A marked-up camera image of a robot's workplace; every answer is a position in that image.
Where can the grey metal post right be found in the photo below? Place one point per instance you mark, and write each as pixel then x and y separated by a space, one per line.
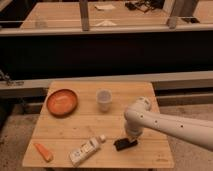
pixel 182 9

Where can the grey metal post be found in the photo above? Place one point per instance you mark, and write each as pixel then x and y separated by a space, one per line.
pixel 182 9
pixel 84 13

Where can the small wooden table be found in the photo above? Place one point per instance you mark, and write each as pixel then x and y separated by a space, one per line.
pixel 62 135

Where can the clear plastic cup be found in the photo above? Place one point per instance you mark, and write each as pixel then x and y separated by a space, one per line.
pixel 103 99

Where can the white labelled bottle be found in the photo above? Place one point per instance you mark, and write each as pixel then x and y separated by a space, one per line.
pixel 86 150

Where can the white paper sheet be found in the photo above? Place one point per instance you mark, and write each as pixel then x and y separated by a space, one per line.
pixel 105 7

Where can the black eraser block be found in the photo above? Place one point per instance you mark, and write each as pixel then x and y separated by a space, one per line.
pixel 124 143

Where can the metal clamp on rail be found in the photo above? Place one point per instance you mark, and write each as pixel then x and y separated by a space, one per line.
pixel 9 82

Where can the orange bowl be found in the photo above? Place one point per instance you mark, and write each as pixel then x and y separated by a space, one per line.
pixel 62 102

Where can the folded white paper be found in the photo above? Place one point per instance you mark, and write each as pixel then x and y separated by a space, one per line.
pixel 105 23

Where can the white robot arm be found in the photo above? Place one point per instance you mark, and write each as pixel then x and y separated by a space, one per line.
pixel 138 115

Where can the orange carrot piece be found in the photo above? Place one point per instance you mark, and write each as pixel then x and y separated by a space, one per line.
pixel 45 153

